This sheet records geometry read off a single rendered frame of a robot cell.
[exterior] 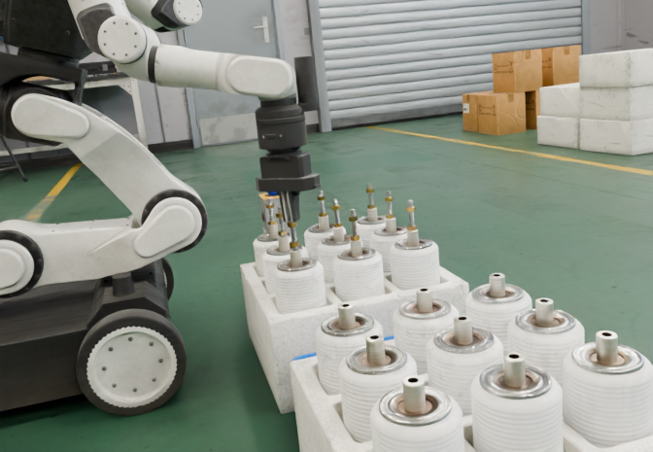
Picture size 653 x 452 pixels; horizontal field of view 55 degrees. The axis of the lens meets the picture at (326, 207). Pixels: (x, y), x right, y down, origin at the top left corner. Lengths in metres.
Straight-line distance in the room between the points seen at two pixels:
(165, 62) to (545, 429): 0.81
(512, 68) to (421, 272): 3.83
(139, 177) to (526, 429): 0.97
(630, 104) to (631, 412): 2.98
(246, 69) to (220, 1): 5.23
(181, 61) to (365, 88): 5.46
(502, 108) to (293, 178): 3.87
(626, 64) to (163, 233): 2.80
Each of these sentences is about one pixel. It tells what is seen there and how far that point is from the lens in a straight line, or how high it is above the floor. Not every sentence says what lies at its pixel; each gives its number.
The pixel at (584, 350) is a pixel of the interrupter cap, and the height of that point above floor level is 0.25.
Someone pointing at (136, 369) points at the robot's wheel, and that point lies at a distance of 1.28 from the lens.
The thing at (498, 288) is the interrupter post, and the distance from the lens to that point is 0.96.
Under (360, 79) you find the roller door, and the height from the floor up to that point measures 0.48.
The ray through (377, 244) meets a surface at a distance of 1.32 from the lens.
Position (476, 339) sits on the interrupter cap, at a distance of 0.83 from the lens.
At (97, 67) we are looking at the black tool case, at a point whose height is 0.82.
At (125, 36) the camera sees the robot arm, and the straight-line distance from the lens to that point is 1.12.
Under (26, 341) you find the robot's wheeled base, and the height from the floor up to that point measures 0.17.
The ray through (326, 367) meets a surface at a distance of 0.88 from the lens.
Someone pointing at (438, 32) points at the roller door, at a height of 0.87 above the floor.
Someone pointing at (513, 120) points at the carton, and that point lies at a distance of 4.94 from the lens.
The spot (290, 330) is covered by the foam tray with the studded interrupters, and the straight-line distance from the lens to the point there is 1.14.
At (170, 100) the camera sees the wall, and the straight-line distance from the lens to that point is 6.22.
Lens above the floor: 0.60
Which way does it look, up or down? 12 degrees down
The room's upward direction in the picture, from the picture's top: 6 degrees counter-clockwise
